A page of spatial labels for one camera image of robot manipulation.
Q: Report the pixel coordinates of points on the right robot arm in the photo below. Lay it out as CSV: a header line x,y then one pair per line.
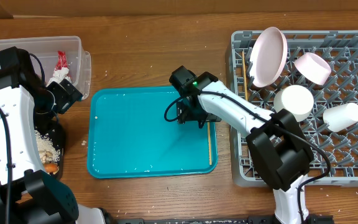
x,y
280,153

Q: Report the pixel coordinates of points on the pink bowl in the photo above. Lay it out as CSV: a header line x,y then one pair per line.
x,y
313,67

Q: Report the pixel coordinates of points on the cardboard back panel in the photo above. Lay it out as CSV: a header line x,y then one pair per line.
x,y
10,9

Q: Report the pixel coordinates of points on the orange carrot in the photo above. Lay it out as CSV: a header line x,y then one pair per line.
x,y
51,168

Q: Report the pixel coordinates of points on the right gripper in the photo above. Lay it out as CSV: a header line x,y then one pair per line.
x,y
189,114

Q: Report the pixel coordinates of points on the clear plastic bin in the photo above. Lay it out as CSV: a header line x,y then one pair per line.
x,y
46,50

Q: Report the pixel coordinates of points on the white cup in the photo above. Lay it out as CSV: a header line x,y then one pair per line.
x,y
341,117

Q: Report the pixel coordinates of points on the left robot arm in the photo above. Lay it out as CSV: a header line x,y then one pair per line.
x,y
28,194

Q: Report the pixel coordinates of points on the wooden chopstick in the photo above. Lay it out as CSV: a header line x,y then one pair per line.
x,y
209,143
244,76

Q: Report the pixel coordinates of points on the teal serving tray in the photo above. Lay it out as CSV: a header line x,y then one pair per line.
x,y
129,136

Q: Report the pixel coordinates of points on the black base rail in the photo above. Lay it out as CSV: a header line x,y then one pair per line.
x,y
264,219

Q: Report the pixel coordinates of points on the peanut shells and rice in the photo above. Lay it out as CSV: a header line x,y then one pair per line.
x,y
47,152

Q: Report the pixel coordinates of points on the red snack wrapper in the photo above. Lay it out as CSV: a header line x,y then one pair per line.
x,y
62,61

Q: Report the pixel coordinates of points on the grey dishwasher rack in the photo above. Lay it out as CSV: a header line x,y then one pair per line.
x,y
340,49

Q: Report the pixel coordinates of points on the white saucer bowl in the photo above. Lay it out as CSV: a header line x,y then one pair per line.
x,y
296,99

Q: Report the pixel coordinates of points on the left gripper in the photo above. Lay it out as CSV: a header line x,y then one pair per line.
x,y
67,96

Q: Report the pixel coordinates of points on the white tissue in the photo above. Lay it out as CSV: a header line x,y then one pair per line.
x,y
60,75

